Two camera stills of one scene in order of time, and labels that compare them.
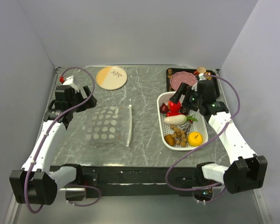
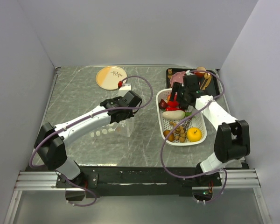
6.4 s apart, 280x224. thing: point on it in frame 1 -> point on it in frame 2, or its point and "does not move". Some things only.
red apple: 173,107 does not move
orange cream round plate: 111,78 does not move
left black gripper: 78,94 -> 116,100
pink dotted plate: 177,78 does not move
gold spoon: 208,78 does not move
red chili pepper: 169,114 -> 172,108
